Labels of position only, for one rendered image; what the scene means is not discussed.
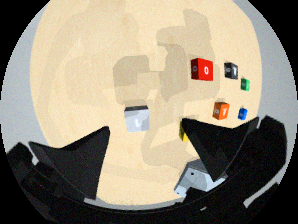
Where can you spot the orange block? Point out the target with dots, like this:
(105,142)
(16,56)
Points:
(220,110)

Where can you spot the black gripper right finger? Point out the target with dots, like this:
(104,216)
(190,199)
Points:
(217,146)

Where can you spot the green block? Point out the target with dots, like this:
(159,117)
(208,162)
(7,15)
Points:
(245,84)

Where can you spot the red block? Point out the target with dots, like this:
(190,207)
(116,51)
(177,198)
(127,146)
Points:
(202,69)

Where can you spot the yellow block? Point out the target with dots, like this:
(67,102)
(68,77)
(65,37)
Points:
(182,134)

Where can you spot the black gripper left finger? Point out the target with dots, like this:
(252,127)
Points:
(80,162)

